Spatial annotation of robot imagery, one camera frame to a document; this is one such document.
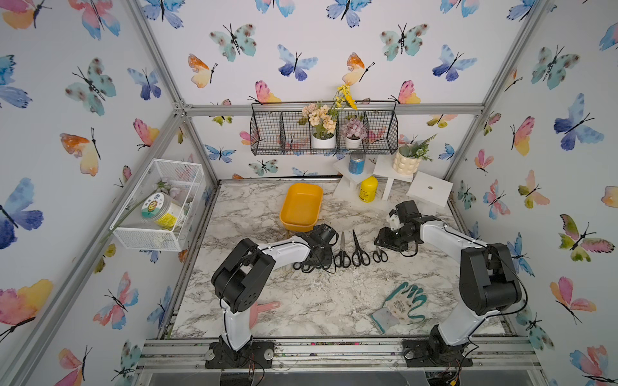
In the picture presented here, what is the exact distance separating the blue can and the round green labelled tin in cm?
65

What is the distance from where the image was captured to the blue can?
1.00 m

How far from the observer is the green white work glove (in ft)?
2.63

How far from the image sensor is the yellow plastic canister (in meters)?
1.04

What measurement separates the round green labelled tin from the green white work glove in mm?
690

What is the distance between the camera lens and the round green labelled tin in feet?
2.11

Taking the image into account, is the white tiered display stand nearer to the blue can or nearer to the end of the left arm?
the blue can

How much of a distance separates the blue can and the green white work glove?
48 cm

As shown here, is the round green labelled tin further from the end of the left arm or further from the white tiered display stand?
the white tiered display stand
